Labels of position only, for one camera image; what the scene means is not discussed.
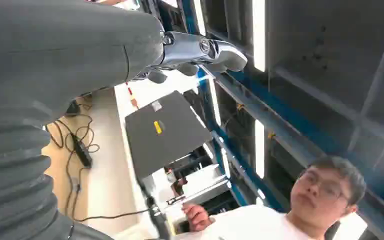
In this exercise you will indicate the black stand pole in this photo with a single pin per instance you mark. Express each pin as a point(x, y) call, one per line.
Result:
point(155, 212)

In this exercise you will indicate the ribbed grey left arm sleeve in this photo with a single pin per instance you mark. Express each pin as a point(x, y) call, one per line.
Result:
point(11, 179)

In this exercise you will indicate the dark grey laptop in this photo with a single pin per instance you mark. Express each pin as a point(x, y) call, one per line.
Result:
point(165, 132)

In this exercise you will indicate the person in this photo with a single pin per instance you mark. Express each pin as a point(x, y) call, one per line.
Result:
point(268, 222)

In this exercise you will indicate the black power adapter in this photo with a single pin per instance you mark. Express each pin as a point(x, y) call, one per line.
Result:
point(72, 108)

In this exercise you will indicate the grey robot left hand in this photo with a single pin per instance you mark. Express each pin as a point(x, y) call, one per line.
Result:
point(56, 53)

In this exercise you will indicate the long ceiling light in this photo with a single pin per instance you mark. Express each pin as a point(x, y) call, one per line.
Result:
point(199, 16)
point(260, 149)
point(214, 102)
point(259, 33)

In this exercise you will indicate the person's glasses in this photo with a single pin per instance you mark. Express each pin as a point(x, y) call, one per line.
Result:
point(328, 188)

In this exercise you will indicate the person's hand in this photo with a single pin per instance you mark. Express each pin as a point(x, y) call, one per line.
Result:
point(195, 217)

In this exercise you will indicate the red pen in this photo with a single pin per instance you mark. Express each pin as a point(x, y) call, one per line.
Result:
point(133, 98)

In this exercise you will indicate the black power strip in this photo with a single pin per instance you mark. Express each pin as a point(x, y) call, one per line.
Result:
point(82, 151)

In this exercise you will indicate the white box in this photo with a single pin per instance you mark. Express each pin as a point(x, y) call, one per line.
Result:
point(205, 184)

